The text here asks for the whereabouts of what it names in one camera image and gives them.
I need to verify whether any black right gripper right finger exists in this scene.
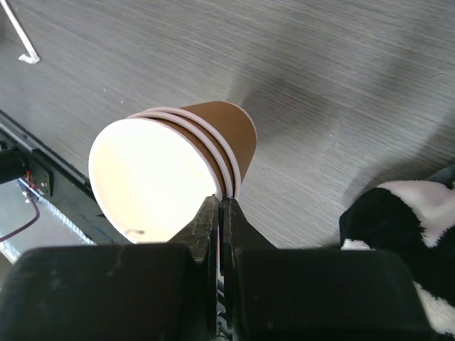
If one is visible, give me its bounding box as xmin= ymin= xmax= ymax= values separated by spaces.
xmin=220 ymin=199 xmax=277 ymax=340

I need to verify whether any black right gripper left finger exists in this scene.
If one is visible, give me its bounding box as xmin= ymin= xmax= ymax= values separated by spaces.
xmin=171 ymin=195 xmax=218 ymax=340

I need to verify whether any brown paper cup innermost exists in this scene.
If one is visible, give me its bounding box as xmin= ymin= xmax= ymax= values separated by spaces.
xmin=88 ymin=118 xmax=223 ymax=244

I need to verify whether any zebra print blanket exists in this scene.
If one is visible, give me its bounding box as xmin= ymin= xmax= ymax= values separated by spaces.
xmin=339 ymin=166 xmax=454 ymax=340

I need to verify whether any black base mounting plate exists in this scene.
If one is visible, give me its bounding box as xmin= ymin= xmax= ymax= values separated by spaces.
xmin=1 ymin=112 xmax=128 ymax=244

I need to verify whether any white wrapped straw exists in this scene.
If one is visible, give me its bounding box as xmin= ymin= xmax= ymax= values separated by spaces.
xmin=1 ymin=0 xmax=41 ymax=65

